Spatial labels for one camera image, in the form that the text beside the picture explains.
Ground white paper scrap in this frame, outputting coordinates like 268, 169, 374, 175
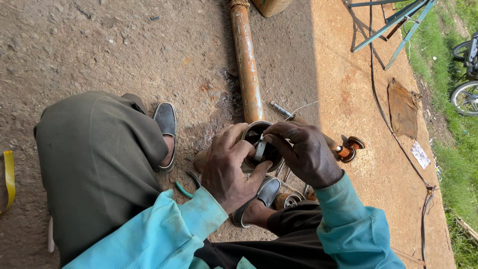
410, 140, 432, 170

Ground person's left black shoe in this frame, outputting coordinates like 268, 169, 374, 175
151, 102, 178, 174

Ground long black cable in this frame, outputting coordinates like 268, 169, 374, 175
368, 0, 438, 264

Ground rusty orange metal pipe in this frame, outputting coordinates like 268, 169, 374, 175
229, 0, 265, 124

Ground person's left hand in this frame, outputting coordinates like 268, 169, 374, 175
194, 123, 273, 214

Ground person's olive trouser leg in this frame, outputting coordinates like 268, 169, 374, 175
33, 91, 169, 268

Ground tan round container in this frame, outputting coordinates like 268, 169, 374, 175
250, 0, 293, 18

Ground green handled pliers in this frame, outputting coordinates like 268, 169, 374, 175
174, 170, 202, 200

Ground thin metal rods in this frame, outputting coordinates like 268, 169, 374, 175
275, 160, 310, 199

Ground blue metal frame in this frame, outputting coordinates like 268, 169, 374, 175
347, 0, 438, 71

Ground orange wire spool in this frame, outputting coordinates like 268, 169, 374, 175
333, 135, 366, 164

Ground small rusty metal cylinder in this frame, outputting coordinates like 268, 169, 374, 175
275, 192, 304, 211

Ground thin wooden stick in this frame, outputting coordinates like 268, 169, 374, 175
390, 247, 427, 267

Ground person's right black shoe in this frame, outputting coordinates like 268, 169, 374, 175
230, 176, 282, 229

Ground parked bicycle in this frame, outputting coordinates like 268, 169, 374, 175
450, 31, 478, 117

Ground person's dark trouser leg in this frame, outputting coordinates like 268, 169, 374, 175
193, 200, 338, 269

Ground thin white wire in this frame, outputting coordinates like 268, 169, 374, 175
285, 100, 320, 122

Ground person's black shoe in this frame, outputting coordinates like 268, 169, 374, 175
151, 102, 178, 174
230, 176, 282, 229

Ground rusty metal sheet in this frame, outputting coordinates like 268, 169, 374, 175
387, 77, 421, 140

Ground person's right hand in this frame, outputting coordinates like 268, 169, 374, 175
263, 120, 344, 190

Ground yellow strap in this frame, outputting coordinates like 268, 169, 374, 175
0, 150, 16, 214

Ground round metal motor stator housing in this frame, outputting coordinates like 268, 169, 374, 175
240, 120, 287, 173

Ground metal shaft with wooden handle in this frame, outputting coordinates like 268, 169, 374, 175
269, 101, 341, 157

